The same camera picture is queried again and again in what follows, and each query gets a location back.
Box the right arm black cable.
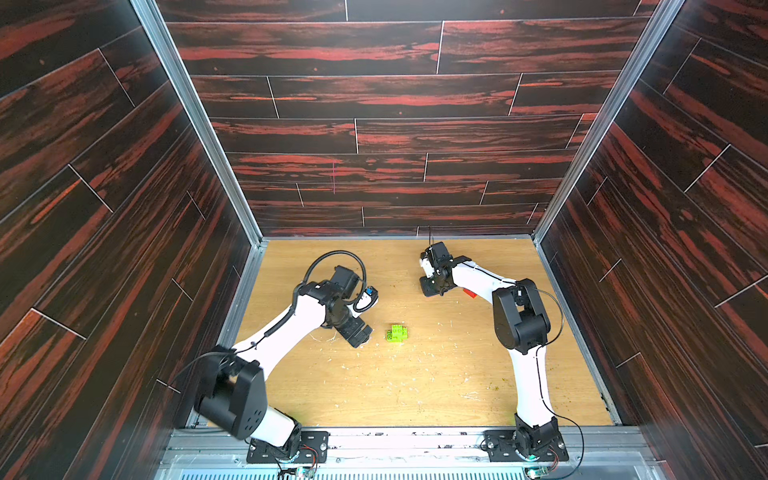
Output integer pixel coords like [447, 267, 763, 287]
[533, 287, 586, 480]

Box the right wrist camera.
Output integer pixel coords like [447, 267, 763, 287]
[419, 257, 435, 278]

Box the aluminium front rail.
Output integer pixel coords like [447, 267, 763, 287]
[156, 426, 666, 479]

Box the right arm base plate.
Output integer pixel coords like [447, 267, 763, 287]
[481, 427, 569, 463]

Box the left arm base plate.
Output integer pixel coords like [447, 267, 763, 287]
[246, 430, 330, 465]

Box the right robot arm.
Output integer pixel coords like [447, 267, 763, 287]
[420, 242, 563, 460]

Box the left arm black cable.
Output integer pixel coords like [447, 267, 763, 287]
[173, 250, 368, 421]

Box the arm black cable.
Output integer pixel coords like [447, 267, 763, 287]
[173, 250, 368, 421]
[533, 287, 586, 480]

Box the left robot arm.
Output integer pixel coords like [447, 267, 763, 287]
[194, 266, 378, 458]

